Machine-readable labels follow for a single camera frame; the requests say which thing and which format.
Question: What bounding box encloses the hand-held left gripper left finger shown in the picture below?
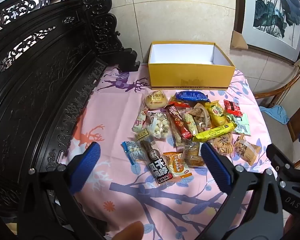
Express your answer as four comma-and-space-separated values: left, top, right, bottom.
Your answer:
17, 142, 108, 240

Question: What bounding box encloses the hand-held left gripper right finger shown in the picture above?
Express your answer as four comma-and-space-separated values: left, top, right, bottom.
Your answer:
199, 142, 284, 240

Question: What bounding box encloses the round cracker packet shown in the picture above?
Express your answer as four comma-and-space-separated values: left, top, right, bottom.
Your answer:
210, 132, 234, 158

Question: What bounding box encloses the brown cake packet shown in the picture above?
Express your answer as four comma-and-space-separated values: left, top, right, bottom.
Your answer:
183, 140, 207, 167

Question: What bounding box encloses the clear peanut packet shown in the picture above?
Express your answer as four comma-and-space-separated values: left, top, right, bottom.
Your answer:
233, 133, 262, 166

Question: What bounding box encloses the long yellow snack packet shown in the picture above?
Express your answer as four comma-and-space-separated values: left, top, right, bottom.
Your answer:
192, 122, 237, 143

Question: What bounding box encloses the light green snack packet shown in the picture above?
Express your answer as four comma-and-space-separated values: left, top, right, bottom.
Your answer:
227, 113, 251, 136

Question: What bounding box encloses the clear mixed nut packet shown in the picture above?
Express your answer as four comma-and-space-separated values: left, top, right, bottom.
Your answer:
190, 103, 213, 133

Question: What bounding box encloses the sesame bar packet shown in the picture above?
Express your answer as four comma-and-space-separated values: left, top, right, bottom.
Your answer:
182, 111, 199, 134

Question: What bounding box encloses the small blue white packet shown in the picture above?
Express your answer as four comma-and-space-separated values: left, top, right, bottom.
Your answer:
121, 140, 147, 165

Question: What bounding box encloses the yellow packet with green label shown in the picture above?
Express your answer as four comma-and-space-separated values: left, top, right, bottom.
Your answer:
206, 100, 231, 128

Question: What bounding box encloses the long red snack packet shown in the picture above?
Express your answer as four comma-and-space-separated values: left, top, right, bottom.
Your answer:
167, 105, 194, 141

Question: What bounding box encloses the long black snack packet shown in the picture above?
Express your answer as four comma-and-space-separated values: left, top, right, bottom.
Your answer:
135, 130, 182, 187

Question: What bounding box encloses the small red snack packet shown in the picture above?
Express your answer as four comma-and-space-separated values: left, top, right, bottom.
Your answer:
223, 99, 244, 117

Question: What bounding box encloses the clear white candy packet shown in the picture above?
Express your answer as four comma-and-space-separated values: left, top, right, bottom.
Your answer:
146, 111, 171, 139

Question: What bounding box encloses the white bun packet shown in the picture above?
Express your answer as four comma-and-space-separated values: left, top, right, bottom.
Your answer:
132, 110, 149, 133

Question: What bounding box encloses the red orange snack packet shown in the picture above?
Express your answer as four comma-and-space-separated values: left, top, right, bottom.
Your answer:
168, 100, 198, 109

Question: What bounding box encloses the blue snack packet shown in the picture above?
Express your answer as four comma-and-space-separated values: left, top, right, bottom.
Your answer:
175, 91, 210, 103

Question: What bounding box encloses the round yellow pastry packet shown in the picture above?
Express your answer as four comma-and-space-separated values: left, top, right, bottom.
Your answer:
143, 91, 169, 111

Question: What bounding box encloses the yellow cardboard box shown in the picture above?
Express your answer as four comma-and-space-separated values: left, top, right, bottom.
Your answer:
147, 41, 236, 91

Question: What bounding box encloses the person's right hand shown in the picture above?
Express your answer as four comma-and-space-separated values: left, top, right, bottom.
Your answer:
283, 214, 300, 240

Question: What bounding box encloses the person's left hand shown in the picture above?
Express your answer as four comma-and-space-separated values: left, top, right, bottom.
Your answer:
112, 220, 144, 240

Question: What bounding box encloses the grey chair cushion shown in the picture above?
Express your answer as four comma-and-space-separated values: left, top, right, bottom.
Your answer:
260, 110, 300, 160

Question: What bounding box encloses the blue cloth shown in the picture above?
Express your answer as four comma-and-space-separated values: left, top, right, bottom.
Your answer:
259, 105, 290, 125

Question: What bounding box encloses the wooden chair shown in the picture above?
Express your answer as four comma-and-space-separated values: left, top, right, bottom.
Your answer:
254, 61, 300, 143

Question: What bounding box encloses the pink printed tablecloth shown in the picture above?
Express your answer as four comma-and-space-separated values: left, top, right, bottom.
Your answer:
57, 65, 267, 240

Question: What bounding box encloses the dark carved wooden furniture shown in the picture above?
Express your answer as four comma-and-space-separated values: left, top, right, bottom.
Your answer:
0, 0, 141, 230

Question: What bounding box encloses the cardboard corner protector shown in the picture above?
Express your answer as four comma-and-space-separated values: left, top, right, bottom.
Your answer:
231, 30, 249, 50

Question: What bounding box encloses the framed lotus painting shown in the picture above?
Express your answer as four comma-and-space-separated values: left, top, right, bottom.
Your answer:
234, 0, 300, 63

